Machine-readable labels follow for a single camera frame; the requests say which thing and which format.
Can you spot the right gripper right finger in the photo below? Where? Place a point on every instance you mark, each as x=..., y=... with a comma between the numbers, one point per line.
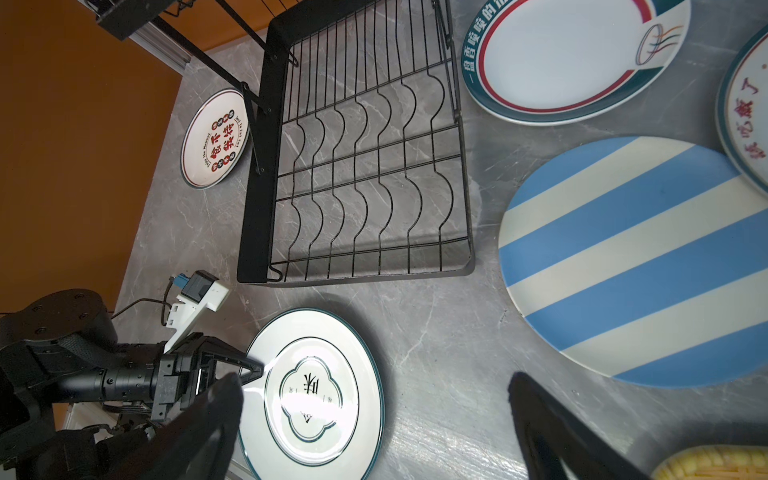
x=554, y=442

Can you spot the white plate orange sunburst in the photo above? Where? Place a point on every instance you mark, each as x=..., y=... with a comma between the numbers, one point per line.
x=741, y=110

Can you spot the black wire dish rack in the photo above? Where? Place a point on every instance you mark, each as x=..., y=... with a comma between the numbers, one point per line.
x=355, y=163

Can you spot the white plate red characters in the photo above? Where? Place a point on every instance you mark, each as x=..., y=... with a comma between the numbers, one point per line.
x=215, y=140

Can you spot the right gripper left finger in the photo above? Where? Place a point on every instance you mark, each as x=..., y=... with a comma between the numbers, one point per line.
x=197, y=444

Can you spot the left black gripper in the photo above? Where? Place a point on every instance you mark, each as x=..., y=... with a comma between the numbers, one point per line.
x=196, y=363

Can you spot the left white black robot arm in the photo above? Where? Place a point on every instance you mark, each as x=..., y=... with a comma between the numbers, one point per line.
x=63, y=348

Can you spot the yellow woven bamboo tray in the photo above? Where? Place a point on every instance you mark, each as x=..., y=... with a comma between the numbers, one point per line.
x=727, y=462

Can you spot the white plate green red rim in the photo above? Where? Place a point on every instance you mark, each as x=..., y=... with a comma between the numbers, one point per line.
x=550, y=62

